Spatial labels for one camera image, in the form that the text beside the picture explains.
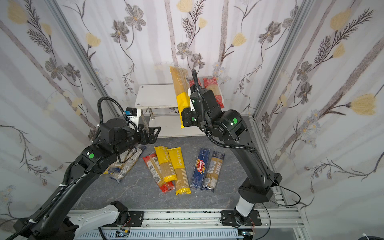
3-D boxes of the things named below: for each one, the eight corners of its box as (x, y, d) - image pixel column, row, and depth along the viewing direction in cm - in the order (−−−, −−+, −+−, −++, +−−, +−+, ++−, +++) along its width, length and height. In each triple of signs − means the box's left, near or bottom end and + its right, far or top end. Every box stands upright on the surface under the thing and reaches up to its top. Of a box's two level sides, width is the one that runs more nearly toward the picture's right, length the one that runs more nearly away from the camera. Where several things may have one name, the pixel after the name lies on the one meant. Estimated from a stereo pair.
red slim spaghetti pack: (163, 195, 83) (162, 194, 80) (143, 160, 96) (141, 158, 94) (176, 186, 86) (175, 184, 83) (154, 154, 100) (153, 151, 97)
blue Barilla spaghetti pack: (189, 187, 86) (189, 185, 83) (199, 149, 103) (199, 146, 99) (202, 191, 85) (202, 188, 82) (210, 152, 101) (210, 149, 98)
